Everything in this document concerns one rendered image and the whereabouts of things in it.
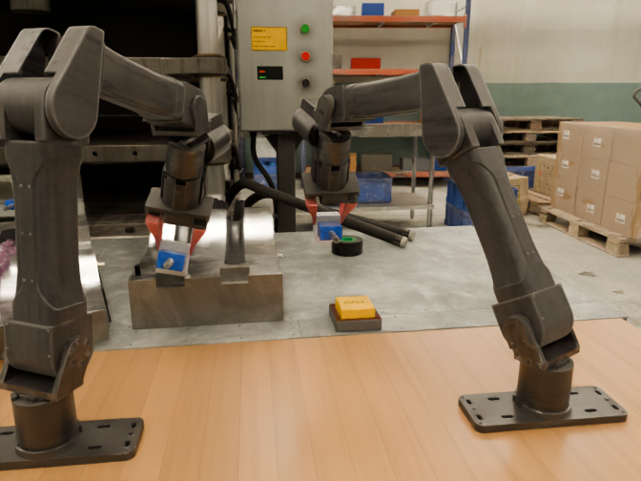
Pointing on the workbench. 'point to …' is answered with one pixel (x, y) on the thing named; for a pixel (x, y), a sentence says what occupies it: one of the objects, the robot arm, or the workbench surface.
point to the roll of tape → (347, 246)
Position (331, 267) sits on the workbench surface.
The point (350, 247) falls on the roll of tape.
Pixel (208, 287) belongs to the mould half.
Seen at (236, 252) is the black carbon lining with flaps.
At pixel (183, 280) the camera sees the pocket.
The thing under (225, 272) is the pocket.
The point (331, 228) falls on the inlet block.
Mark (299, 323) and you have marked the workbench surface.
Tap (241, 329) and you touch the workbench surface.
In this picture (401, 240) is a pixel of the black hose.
